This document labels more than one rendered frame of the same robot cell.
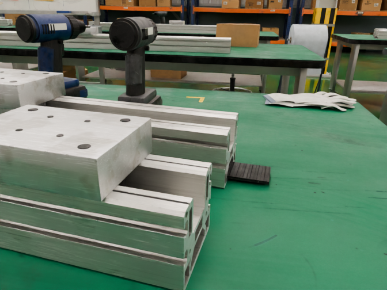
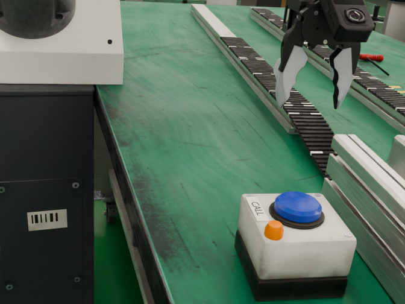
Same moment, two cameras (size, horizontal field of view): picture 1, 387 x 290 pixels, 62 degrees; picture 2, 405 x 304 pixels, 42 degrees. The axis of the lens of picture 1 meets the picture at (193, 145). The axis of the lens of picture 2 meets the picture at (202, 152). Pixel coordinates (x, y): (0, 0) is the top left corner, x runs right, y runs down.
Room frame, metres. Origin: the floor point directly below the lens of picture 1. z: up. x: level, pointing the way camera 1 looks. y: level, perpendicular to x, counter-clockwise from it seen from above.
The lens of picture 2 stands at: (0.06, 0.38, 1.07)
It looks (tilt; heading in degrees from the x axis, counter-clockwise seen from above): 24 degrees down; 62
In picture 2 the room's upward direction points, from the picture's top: 5 degrees clockwise
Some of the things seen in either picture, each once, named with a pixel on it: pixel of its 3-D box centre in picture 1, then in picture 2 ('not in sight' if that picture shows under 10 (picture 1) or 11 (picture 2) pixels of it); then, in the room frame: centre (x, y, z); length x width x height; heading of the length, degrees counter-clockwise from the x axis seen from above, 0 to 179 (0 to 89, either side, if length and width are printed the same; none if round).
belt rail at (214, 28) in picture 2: not in sight; (231, 46); (0.65, 1.42, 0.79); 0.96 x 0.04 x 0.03; 75
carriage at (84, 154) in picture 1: (59, 156); not in sight; (0.30, 0.14, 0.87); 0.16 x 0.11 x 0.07; 75
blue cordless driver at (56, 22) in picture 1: (64, 61); not in sight; (0.82, 0.33, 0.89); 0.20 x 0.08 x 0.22; 153
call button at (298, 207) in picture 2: not in sight; (297, 210); (0.31, 0.68, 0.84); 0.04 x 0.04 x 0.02
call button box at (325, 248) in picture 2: not in sight; (300, 242); (0.32, 0.68, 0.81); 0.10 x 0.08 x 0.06; 165
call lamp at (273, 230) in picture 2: not in sight; (274, 228); (0.28, 0.66, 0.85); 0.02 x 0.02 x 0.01
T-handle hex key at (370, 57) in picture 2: not in sight; (376, 64); (0.94, 1.25, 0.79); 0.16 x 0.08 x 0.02; 66
